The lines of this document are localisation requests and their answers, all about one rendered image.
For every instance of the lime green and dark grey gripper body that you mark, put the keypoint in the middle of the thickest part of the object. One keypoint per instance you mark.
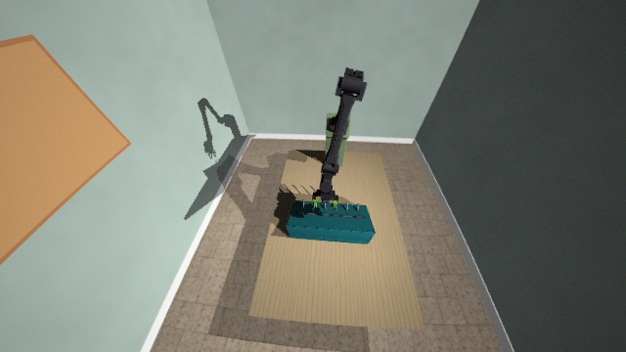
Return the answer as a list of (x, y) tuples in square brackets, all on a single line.
[(333, 197)]

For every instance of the teal wedge-shaped console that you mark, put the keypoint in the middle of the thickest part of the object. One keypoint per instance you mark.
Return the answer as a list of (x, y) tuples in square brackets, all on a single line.
[(323, 223)]

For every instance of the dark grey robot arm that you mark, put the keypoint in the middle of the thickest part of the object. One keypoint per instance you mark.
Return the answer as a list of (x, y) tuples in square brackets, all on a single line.
[(330, 166)]

